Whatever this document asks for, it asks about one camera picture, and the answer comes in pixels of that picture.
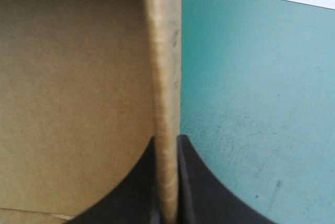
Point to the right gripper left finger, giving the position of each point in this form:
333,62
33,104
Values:
136,195

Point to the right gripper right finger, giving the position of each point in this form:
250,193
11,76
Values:
201,195

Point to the brown cardboard box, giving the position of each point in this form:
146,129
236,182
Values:
78,90

